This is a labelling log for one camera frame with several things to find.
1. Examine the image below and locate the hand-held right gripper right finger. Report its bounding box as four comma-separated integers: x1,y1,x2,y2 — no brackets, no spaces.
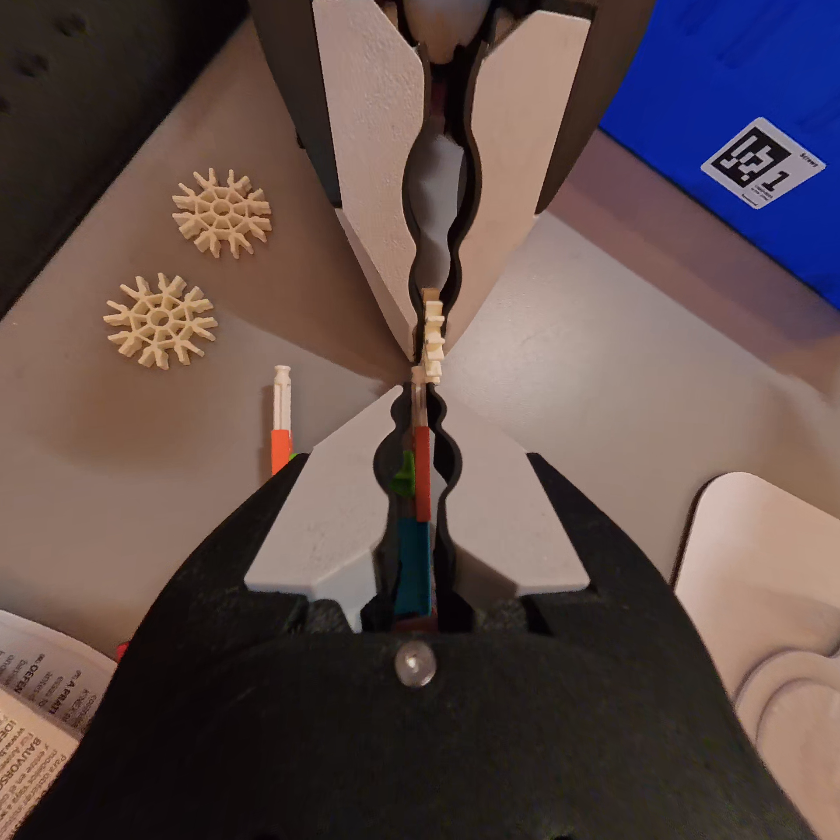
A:
427,382,590,632

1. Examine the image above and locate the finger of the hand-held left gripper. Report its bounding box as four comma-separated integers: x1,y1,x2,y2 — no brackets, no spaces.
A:
441,8,592,339
311,0,432,365

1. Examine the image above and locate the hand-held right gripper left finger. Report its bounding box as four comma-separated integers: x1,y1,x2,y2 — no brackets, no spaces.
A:
244,384,411,634

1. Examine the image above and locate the lime green spool rod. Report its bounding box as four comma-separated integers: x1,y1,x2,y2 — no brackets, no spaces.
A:
285,448,417,497

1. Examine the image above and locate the white snowflake connector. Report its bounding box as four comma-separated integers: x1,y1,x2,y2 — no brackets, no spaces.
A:
103,273,219,370
419,287,448,386
171,167,274,259

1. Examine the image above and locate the blue plastic bin with label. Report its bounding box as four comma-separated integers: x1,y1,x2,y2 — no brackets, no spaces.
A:
596,0,840,311

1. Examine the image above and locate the black perforated board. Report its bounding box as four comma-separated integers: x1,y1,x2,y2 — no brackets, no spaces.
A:
0,0,258,324

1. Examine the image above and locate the white instruction booklet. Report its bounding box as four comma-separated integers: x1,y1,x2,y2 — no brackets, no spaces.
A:
0,609,120,840

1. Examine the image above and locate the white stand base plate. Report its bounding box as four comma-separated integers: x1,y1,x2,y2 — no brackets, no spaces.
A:
671,471,840,840

